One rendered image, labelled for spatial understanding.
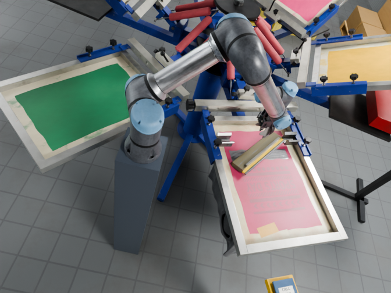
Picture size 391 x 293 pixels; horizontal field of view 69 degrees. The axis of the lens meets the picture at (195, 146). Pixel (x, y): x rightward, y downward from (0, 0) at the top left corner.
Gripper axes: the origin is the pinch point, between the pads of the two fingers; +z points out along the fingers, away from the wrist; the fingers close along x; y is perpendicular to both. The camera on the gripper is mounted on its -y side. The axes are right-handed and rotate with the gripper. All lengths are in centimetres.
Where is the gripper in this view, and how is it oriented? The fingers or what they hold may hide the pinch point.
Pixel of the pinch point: (263, 132)
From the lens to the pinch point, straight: 163.4
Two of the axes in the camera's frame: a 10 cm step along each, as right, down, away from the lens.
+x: 1.9, 8.2, -5.4
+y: -9.5, 0.2, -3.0
